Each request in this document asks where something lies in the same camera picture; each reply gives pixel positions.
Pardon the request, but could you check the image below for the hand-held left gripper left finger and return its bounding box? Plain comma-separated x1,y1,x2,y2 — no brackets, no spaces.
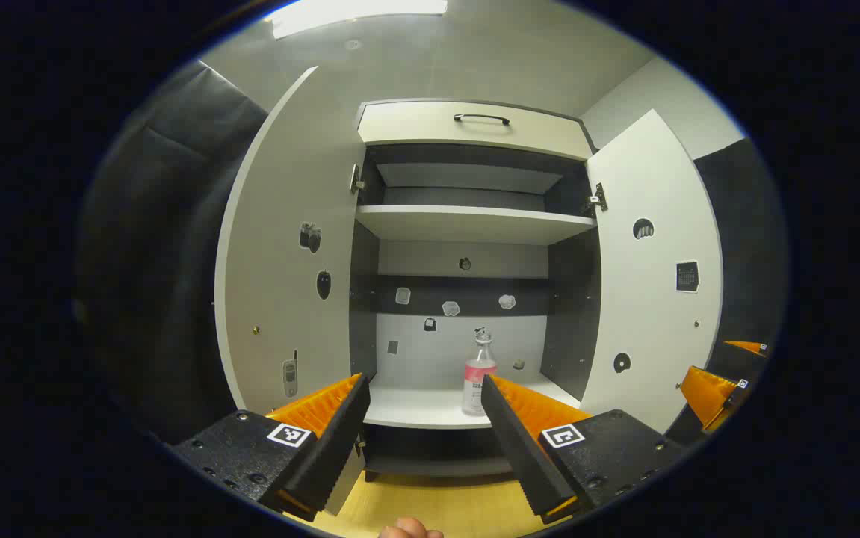
168,372,372,522

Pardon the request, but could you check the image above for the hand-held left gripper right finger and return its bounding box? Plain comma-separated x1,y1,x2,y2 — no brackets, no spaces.
480,373,689,525

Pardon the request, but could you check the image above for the white cabinet door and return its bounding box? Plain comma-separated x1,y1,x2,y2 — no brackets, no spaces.
579,109,723,434
214,66,369,516

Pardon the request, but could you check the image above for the clear bottle pink label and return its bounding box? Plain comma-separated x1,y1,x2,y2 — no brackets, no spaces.
462,326,498,417

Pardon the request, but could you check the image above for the white cabinet shelf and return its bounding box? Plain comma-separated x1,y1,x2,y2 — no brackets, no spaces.
355,204,598,246
362,374,584,430

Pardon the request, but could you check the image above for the white cabinet drawer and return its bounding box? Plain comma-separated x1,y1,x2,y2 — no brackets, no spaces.
357,101,595,160

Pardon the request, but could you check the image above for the black backdrop cloth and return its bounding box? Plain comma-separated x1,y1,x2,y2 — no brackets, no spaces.
75,60,789,449

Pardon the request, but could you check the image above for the ceiling light panel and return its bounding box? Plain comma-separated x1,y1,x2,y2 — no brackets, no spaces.
265,0,449,40

